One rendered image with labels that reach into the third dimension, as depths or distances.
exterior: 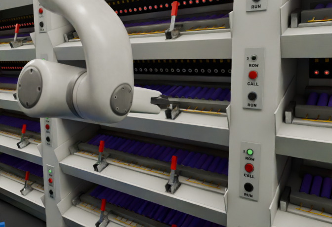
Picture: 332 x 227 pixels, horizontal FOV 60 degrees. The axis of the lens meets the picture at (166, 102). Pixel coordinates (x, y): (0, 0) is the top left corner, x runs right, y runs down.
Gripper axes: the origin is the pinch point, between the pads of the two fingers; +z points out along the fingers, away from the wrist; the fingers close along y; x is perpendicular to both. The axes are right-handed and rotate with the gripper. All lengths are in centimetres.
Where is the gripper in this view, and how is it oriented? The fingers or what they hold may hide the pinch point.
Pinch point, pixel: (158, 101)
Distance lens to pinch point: 66.7
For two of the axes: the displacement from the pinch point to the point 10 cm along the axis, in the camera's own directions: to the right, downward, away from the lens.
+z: 5.5, 0.6, 8.3
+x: 1.0, -10.0, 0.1
